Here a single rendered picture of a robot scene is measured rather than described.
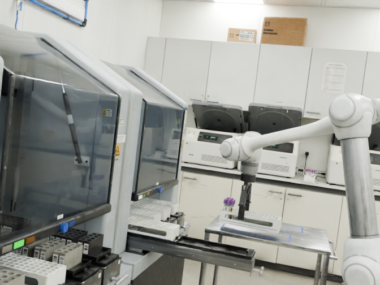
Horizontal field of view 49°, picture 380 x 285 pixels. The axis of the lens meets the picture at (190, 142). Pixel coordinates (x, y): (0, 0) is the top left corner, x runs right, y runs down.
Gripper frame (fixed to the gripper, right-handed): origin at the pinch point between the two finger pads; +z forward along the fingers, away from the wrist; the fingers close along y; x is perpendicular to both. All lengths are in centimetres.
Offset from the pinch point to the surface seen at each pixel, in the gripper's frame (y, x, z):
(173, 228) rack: -38.2, 22.6, 4.2
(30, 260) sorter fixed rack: -104, 43, 4
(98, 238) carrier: -75, 38, 3
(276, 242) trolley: -7.4, -18.7, 9.3
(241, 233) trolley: -6.3, -1.3, 8.7
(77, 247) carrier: -90, 37, 3
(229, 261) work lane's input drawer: -39.8, -4.1, 12.3
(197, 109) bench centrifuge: 213, 102, -55
